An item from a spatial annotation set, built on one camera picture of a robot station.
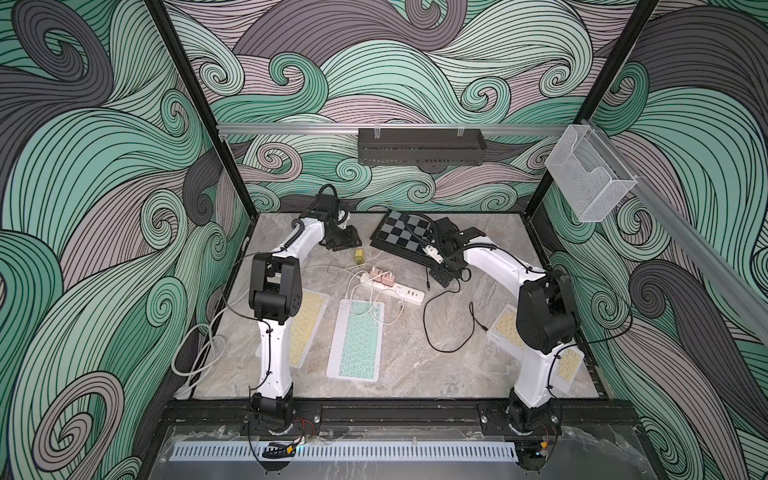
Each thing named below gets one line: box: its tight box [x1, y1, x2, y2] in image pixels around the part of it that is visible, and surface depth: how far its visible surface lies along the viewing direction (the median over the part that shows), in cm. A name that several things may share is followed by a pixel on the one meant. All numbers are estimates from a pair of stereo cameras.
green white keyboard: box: [326, 299, 385, 383], surface depth 87 cm
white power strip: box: [360, 272, 425, 306], surface depth 97 cm
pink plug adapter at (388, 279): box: [381, 273, 395, 287], surface depth 95 cm
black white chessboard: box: [369, 210, 436, 267], surface depth 109 cm
